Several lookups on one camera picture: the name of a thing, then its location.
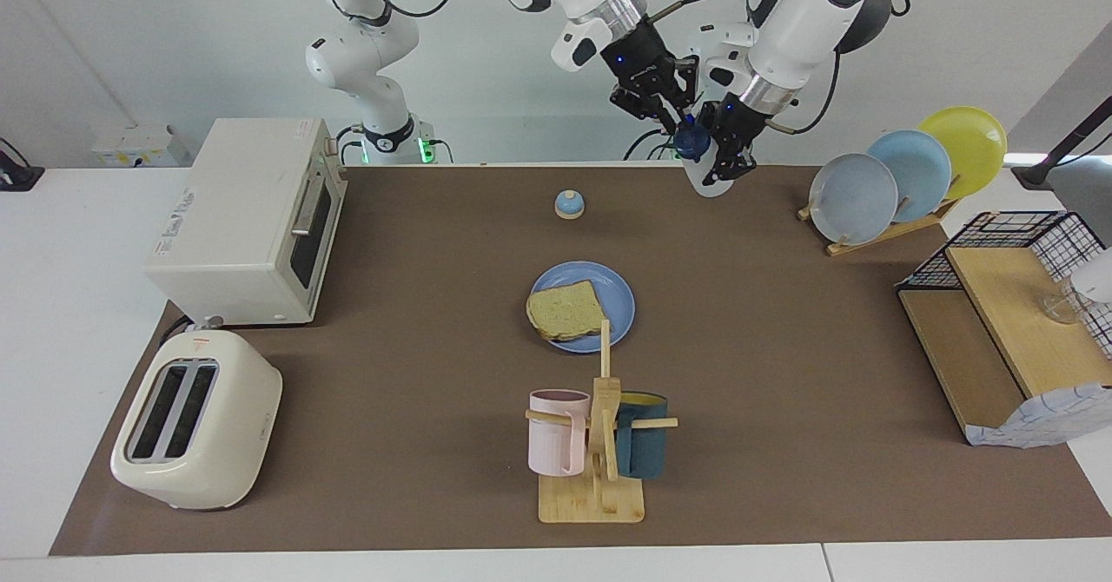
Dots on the small blue wooden-knob shaker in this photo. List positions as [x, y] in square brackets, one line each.
[569, 207]

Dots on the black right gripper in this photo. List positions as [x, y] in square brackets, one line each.
[638, 56]

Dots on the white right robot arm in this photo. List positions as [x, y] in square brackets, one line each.
[373, 52]

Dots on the cream two-slot toaster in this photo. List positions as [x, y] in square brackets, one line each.
[217, 443]

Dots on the brown table mat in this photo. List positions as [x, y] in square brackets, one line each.
[782, 391]

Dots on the clear glass cup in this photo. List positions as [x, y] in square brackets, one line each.
[1060, 308]

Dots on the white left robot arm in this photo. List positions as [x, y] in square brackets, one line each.
[808, 17]

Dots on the white toaster oven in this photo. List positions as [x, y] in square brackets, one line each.
[234, 217]

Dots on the yellow plate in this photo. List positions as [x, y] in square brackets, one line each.
[973, 143]

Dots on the light blue racked plate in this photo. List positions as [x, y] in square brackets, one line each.
[921, 165]

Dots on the toasted bread slice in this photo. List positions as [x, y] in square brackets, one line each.
[566, 311]

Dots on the black clamp base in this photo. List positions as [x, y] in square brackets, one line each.
[17, 174]

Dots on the blue round plate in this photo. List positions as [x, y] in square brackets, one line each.
[617, 295]

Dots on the translucent bottle with blue cap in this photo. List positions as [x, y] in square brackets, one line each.
[708, 178]

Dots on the pale grey plate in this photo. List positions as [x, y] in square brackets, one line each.
[851, 200]

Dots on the pink mug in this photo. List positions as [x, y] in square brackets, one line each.
[552, 443]

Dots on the wooden plate rack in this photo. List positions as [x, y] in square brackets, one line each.
[877, 236]

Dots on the dark teal mug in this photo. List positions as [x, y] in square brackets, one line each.
[643, 447]

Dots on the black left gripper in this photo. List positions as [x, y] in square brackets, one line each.
[743, 120]

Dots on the wooden mug tree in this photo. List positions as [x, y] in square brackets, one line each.
[595, 499]

